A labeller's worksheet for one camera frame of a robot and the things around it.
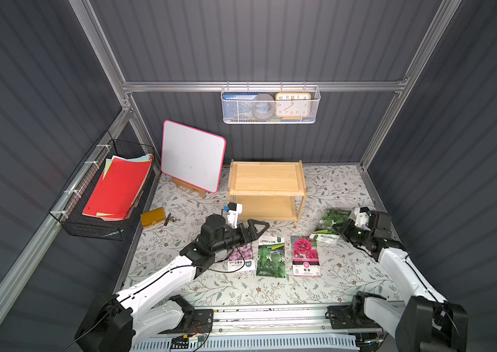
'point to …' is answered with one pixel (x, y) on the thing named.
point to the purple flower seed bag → (241, 258)
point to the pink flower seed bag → (305, 256)
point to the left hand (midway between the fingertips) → (262, 230)
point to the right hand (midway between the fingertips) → (340, 226)
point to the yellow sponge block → (152, 216)
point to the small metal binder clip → (171, 218)
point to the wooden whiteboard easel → (189, 188)
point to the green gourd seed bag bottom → (325, 232)
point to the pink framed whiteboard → (193, 157)
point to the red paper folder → (120, 185)
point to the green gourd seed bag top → (270, 259)
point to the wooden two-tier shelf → (268, 191)
